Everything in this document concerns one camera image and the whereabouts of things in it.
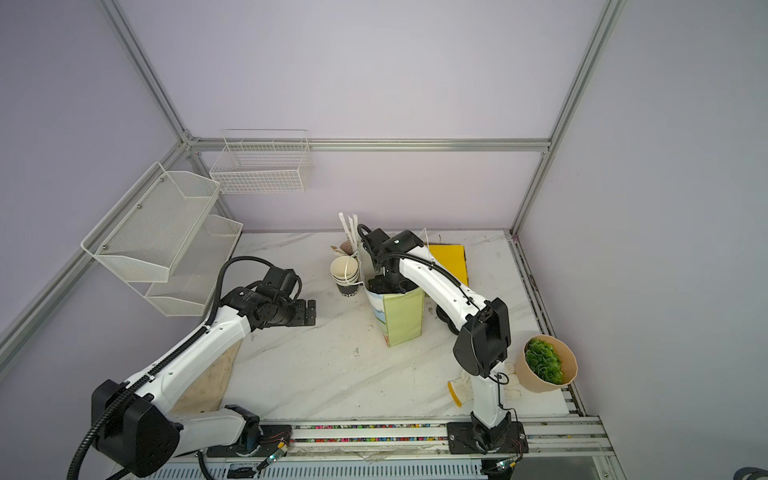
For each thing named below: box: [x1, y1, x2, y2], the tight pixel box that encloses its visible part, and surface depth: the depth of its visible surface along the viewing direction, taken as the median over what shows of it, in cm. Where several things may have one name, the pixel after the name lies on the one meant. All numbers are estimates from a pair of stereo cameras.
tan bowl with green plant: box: [515, 334, 578, 393], surface depth 78 cm
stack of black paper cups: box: [330, 255, 360, 297], surface depth 95 cm
